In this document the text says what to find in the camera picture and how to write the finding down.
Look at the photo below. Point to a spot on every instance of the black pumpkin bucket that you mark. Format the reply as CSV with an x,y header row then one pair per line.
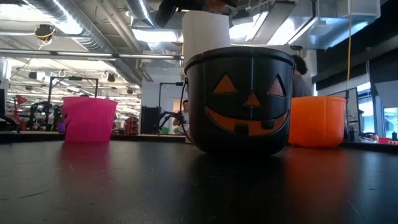
x,y
202,77

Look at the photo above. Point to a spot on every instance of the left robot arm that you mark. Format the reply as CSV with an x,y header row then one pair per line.
x,y
166,11

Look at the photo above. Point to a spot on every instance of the person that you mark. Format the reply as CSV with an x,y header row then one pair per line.
x,y
185,113

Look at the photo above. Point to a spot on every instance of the black cabinet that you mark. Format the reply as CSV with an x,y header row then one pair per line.
x,y
150,119

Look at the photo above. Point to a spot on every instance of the white table lamp wood base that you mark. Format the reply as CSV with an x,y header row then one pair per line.
x,y
205,31

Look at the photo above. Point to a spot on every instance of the black table mat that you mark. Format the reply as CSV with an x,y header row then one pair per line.
x,y
124,180

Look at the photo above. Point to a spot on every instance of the pink plastic bucket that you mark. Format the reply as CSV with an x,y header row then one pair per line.
x,y
90,121

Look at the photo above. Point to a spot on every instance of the orange pumpkin bucket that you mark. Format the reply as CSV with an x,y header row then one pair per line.
x,y
317,124

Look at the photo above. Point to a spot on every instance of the long ceiling light bar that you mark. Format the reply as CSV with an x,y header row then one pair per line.
x,y
93,54

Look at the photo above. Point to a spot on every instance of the red desk lamp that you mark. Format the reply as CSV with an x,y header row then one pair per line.
x,y
20,99

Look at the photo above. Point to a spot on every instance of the silver ceiling air duct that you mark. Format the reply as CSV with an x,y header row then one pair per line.
x,y
93,40

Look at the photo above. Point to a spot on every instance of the black background frame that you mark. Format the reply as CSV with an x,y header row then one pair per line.
x,y
49,102

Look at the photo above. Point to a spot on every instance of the grey ceiling air duct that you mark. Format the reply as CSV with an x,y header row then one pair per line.
x,y
326,28

